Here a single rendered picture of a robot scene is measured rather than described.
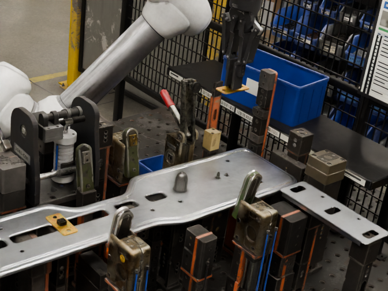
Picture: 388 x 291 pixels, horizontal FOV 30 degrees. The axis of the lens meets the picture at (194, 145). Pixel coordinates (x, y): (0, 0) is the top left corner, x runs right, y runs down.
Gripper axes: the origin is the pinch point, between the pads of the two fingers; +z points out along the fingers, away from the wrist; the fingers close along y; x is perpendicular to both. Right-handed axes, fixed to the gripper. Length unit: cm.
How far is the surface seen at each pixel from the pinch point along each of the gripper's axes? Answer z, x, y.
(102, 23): 76, 128, -245
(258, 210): 24.8, -7.9, 22.0
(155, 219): 29.3, -26.7, 7.9
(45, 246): 29, -54, 5
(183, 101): 13.2, -1.9, -15.1
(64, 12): 129, 208, -421
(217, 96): 13.8, 10.0, -15.0
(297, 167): 29.7, 24.7, 5.6
